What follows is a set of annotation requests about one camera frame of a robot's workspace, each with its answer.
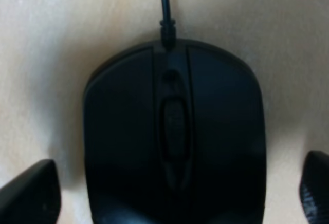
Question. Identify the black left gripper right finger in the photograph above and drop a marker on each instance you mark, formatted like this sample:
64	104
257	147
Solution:
313	188

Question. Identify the beige fuzzy table cloth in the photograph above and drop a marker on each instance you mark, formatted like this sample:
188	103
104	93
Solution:
49	48

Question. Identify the black computer mouse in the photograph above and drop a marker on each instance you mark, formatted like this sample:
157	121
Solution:
175	136

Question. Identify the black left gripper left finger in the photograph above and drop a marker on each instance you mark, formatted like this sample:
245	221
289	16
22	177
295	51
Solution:
34	196

